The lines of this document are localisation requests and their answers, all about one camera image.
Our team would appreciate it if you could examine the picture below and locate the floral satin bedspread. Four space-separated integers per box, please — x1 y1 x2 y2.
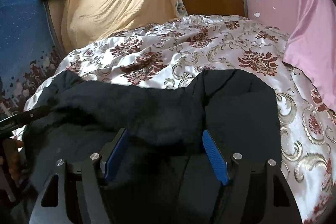
13 14 336 224

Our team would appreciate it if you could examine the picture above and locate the person's left hand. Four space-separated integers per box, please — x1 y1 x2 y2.
8 139 25 180

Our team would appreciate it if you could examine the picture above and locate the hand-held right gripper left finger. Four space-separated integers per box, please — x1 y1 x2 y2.
29 128 129 224

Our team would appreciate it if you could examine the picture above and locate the tan wooden board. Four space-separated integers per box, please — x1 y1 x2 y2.
45 0 69 54

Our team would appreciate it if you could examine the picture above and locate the black padded jacket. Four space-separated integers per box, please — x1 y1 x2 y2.
22 69 282 224

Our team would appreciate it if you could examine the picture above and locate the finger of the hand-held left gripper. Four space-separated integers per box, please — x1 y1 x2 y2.
14 105 54 127

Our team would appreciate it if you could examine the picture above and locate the pink satin curtain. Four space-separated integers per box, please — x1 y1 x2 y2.
283 0 336 114

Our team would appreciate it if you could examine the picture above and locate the blue printed fabric wardrobe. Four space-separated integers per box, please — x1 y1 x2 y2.
0 0 66 119

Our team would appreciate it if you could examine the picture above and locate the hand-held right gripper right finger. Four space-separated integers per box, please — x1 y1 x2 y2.
202 129 302 224

